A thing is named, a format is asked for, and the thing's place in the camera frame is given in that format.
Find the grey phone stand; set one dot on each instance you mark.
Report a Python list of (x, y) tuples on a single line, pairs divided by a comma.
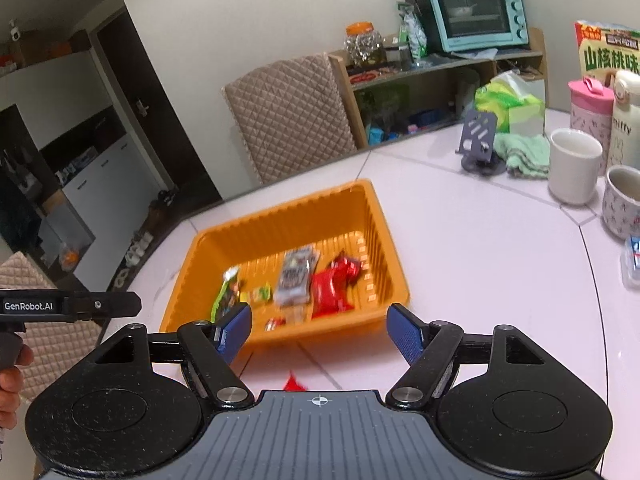
[(477, 135)]

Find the beige quilted chair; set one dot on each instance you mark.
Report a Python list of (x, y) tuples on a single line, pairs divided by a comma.
[(290, 115), (50, 345)]

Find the plain white cup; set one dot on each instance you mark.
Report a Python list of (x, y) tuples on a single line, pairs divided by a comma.
[(574, 167)]

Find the glass jar with orange lid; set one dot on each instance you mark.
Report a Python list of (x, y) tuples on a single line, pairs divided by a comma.
[(364, 46)]

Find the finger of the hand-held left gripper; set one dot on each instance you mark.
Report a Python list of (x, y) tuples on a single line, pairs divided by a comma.
[(100, 305)]

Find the flat red tin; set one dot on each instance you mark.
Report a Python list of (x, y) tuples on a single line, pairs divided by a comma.
[(365, 77)]

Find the person's left hand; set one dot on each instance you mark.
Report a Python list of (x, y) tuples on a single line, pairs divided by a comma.
[(10, 390)]

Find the square red snack packet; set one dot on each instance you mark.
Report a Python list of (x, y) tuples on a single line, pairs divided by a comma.
[(327, 296)]

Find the white thermos bottle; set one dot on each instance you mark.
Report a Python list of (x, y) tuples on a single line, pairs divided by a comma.
[(627, 125)]

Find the wooden shelf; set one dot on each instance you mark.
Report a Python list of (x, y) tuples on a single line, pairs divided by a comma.
[(350, 105)]

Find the green tissue pack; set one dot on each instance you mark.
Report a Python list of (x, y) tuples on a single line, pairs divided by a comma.
[(515, 105)]

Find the clear plastic box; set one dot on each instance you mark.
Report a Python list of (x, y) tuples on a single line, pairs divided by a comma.
[(632, 262)]

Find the green cloth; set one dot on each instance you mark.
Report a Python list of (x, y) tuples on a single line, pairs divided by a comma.
[(525, 156)]

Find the white security camera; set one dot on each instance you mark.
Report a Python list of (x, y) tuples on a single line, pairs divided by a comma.
[(16, 31)]

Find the silver green snack packet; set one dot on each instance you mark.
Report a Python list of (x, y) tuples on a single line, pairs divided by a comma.
[(226, 295)]

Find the mint toaster oven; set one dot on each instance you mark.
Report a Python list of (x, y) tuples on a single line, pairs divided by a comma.
[(475, 17)]

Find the yellow green candy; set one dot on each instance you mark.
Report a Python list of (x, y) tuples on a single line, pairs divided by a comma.
[(258, 294)]

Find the green white snack bag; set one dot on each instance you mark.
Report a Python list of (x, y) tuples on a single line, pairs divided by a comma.
[(414, 32)]

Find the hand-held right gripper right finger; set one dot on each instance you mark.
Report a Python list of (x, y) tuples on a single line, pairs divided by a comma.
[(405, 332)]

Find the dark door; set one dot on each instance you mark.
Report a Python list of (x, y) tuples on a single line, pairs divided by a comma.
[(150, 100)]

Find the small red candy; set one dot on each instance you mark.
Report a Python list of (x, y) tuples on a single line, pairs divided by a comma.
[(295, 384)]

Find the pink lidded cup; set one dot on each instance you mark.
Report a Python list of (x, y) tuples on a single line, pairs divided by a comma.
[(590, 120)]

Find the dark red snack packet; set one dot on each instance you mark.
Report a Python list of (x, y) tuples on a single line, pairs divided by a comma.
[(347, 266)]

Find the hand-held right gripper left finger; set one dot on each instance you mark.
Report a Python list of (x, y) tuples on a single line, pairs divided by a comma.
[(235, 330)]

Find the white patterned cup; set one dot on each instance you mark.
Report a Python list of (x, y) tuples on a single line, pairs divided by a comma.
[(622, 205)]

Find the white packet with black print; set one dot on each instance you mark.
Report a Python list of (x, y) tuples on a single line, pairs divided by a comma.
[(296, 277)]

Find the white cabinet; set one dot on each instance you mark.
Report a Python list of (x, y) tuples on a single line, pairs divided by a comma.
[(107, 180)]

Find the yellow green snack box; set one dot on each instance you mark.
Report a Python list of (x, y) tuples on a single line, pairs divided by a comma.
[(607, 55)]

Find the red white snack packet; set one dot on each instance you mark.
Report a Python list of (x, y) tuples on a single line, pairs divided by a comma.
[(274, 324)]

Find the orange plastic tray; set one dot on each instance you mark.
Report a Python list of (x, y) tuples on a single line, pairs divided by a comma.
[(280, 225)]

